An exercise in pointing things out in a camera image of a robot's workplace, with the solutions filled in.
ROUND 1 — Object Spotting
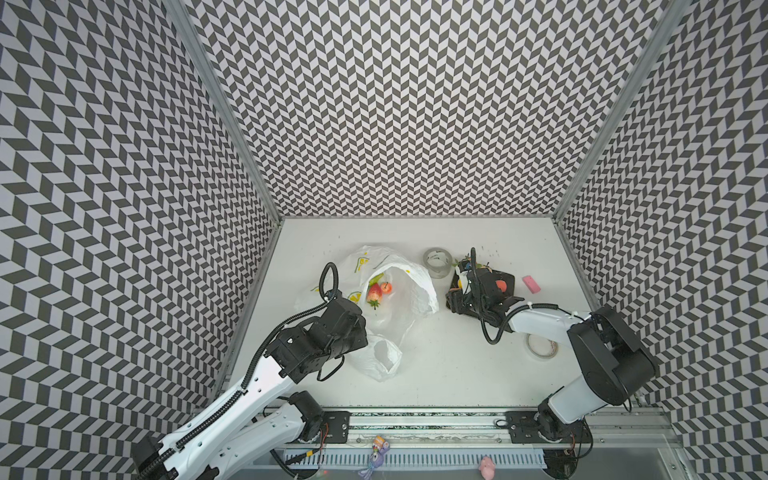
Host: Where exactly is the black mounting plate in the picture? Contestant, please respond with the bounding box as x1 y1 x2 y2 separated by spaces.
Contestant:
496 410 594 446
295 410 351 444

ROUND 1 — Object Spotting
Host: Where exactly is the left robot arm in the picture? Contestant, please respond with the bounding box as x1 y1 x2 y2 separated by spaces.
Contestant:
131 298 367 479

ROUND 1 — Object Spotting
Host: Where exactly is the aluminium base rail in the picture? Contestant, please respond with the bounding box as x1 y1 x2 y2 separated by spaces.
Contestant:
179 406 685 451

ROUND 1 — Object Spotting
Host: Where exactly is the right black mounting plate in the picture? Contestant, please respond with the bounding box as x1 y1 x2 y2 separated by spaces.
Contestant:
496 410 594 446

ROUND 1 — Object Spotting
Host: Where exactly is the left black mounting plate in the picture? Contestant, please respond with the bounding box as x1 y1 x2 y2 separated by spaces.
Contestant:
295 410 351 444

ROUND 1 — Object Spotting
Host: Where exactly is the pink toy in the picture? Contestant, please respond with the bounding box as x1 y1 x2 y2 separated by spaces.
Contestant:
478 456 496 480

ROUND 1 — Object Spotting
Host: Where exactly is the pink eraser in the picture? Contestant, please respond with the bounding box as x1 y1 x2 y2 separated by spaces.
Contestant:
522 275 541 294

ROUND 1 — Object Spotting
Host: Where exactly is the black tray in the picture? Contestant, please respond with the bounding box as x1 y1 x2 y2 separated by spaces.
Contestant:
451 267 515 303

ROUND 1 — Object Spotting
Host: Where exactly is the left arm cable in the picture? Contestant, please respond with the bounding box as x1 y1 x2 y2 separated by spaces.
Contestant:
134 261 346 480

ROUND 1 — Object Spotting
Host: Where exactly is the clear tape roll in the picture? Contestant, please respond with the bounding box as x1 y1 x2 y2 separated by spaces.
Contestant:
422 247 455 280

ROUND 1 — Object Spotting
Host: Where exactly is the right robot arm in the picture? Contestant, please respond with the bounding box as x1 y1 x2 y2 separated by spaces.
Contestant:
446 259 659 443

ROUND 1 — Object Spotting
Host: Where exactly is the purple toy figure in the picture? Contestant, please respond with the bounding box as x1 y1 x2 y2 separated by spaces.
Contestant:
358 436 390 480

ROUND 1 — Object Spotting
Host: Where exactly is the white plastic bag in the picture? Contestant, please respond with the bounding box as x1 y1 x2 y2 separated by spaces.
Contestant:
296 244 441 383

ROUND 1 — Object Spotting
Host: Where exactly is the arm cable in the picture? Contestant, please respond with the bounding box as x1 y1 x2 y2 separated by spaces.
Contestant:
464 247 577 346
134 261 346 480

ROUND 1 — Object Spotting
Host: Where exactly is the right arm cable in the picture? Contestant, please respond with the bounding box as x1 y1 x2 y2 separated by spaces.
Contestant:
464 247 577 346

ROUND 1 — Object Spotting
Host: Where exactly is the beige tape roll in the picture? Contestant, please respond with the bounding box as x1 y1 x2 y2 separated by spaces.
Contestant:
524 334 559 361

